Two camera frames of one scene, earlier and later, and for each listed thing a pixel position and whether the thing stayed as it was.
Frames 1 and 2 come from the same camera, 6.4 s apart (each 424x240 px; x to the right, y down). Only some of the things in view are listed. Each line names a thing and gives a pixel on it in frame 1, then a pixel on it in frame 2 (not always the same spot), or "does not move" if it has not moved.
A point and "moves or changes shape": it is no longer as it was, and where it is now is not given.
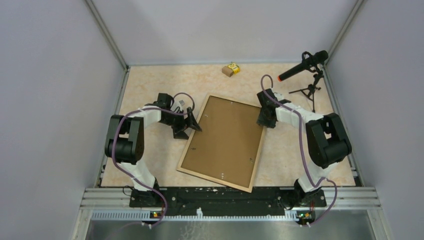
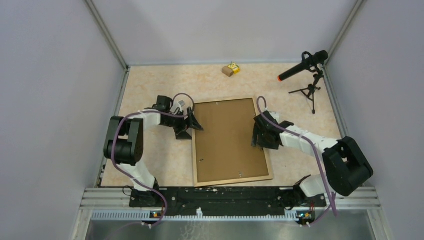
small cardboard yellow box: x=230 y=70 does not move
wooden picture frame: x=227 y=150 moves or changes shape
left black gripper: x=190 y=121 does not move
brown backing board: x=224 y=149 moves or changes shape
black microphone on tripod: x=312 y=62 does not move
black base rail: x=224 y=201 does not move
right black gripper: x=261 y=122 -> x=256 y=138
